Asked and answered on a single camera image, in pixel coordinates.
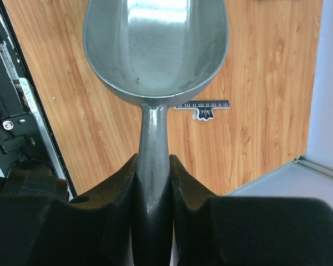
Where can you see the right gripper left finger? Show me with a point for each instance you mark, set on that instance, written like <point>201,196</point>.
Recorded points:
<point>40,225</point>

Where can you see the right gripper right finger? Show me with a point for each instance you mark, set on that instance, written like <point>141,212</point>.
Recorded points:
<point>232,230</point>

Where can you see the piano pattern bag clip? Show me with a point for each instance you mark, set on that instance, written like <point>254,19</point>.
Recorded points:
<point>203,108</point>

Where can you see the grey metal scoop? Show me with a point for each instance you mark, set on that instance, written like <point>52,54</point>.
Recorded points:
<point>155,55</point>

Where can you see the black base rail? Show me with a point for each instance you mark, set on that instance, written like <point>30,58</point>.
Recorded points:
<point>27,141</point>

